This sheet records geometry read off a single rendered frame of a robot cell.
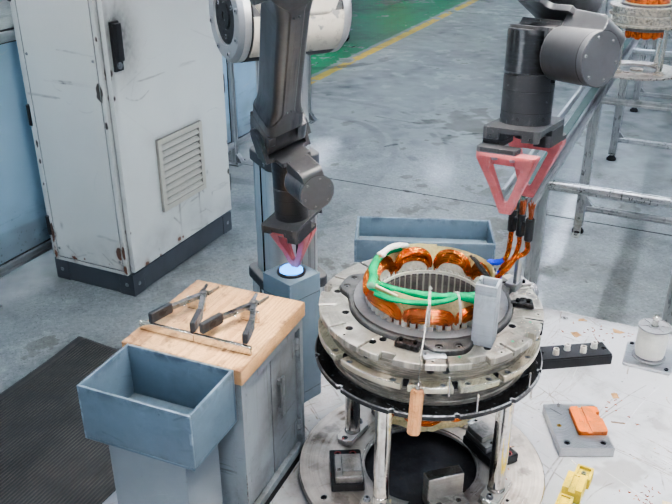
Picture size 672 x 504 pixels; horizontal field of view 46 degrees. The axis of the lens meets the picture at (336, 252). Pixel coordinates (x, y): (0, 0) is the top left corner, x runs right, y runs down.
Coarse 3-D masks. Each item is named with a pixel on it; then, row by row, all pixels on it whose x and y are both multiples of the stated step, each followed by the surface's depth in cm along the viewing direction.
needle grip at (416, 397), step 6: (414, 390) 100; (420, 390) 100; (414, 396) 100; (420, 396) 100; (414, 402) 100; (420, 402) 100; (414, 408) 100; (420, 408) 100; (408, 414) 101; (414, 414) 100; (420, 414) 100; (408, 420) 101; (414, 420) 100; (420, 420) 101; (408, 426) 101; (414, 426) 101; (420, 426) 101; (408, 432) 101; (414, 432) 101
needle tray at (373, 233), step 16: (368, 224) 150; (384, 224) 150; (400, 224) 149; (416, 224) 149; (432, 224) 149; (448, 224) 148; (464, 224) 148; (480, 224) 148; (368, 240) 140; (384, 240) 140; (400, 240) 149; (416, 240) 149; (432, 240) 149; (448, 240) 149; (464, 240) 149; (480, 240) 149; (368, 256) 141; (480, 256) 139
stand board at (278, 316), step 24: (192, 288) 124; (192, 312) 117; (216, 312) 117; (264, 312) 117; (288, 312) 117; (144, 336) 111; (168, 336) 111; (216, 336) 111; (240, 336) 111; (264, 336) 111; (216, 360) 106; (240, 360) 106; (264, 360) 110; (240, 384) 104
